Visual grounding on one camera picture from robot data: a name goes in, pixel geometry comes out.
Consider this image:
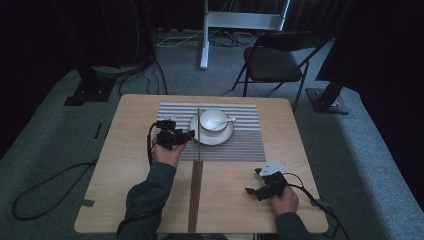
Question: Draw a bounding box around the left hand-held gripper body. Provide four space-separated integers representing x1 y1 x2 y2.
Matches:
155 114 186 150

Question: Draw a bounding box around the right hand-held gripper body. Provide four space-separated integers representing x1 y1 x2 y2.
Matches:
259 162 288 201

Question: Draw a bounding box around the brown wooden chopstick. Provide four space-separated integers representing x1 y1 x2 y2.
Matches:
196 107 201 162

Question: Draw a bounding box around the white plate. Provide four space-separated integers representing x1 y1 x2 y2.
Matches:
189 111 235 147

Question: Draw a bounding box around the person's left hand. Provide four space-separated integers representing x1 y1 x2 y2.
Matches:
151 141 186 168

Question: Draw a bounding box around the person's right hand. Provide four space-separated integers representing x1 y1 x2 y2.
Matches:
270 184 300 217

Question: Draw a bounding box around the white bowl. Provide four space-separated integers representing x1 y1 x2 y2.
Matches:
199 109 230 133

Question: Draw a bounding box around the grey striped placemat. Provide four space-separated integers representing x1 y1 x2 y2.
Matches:
151 102 267 163

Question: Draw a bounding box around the white ceramic spoon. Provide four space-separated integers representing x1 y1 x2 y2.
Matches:
213 116 238 132

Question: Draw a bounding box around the black folding chair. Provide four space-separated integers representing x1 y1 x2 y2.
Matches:
231 31 329 113

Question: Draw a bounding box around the white metal stand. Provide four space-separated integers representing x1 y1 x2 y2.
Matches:
199 0 291 70

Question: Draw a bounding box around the left hand-held gripper cable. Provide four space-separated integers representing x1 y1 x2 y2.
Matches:
146 121 158 167

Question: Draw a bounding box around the hand-held gripper cable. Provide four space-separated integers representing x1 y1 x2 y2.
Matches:
283 172 350 240
146 121 158 167

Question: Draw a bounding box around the right hand-held gripper cable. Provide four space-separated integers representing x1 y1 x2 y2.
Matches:
283 172 350 240

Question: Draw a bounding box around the bundle of black floor cables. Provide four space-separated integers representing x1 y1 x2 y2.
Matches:
96 54 169 97

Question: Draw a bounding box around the black stand with base plate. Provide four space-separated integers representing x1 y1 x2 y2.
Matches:
306 36 350 116
63 64 116 107

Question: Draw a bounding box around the white floor cable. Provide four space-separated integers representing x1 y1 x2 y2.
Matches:
156 29 205 48

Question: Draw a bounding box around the long black floor cable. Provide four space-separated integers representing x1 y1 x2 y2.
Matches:
12 161 98 221

